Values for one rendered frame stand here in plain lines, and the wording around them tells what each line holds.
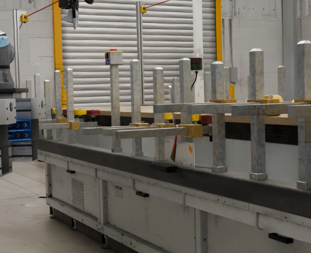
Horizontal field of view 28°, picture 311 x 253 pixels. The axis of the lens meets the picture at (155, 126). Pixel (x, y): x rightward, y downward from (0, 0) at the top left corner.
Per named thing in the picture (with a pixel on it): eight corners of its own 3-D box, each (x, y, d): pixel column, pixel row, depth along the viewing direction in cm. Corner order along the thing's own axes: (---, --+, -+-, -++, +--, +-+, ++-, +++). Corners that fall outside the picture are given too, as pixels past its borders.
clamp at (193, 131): (191, 137, 247) (191, 125, 247) (176, 136, 260) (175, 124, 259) (204, 137, 250) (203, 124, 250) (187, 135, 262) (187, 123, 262)
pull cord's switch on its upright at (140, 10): (144, 127, 550) (140, 0, 544) (137, 127, 563) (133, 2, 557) (152, 127, 553) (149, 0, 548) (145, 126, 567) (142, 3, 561)
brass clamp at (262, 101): (266, 114, 202) (265, 99, 201) (242, 114, 214) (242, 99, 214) (281, 114, 204) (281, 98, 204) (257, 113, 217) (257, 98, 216)
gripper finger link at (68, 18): (64, 29, 290) (63, 9, 289) (77, 29, 290) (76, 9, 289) (63, 28, 287) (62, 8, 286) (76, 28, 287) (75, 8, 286)
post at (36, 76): (37, 139, 457) (35, 73, 455) (36, 139, 461) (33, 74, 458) (42, 139, 459) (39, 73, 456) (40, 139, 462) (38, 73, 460)
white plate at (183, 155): (193, 168, 247) (192, 143, 247) (163, 162, 270) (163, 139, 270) (194, 168, 247) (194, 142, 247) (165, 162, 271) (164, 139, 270)
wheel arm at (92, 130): (85, 136, 284) (85, 127, 284) (82, 136, 287) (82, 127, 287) (170, 131, 303) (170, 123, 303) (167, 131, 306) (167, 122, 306)
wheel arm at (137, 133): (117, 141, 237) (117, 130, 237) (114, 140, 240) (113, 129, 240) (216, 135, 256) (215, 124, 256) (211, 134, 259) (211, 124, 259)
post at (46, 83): (47, 149, 435) (44, 80, 433) (46, 149, 438) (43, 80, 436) (52, 149, 437) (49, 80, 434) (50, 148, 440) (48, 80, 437)
